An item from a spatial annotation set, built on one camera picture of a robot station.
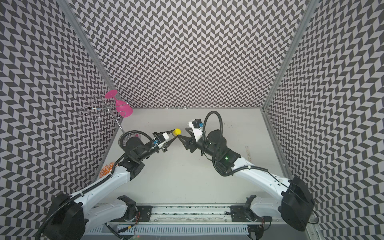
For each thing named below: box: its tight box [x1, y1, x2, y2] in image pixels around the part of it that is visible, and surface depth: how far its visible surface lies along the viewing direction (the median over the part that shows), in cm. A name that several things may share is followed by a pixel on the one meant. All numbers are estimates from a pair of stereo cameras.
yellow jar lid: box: [173, 128, 182, 137], surface depth 69 cm
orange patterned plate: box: [99, 162, 119, 179], surface depth 85 cm
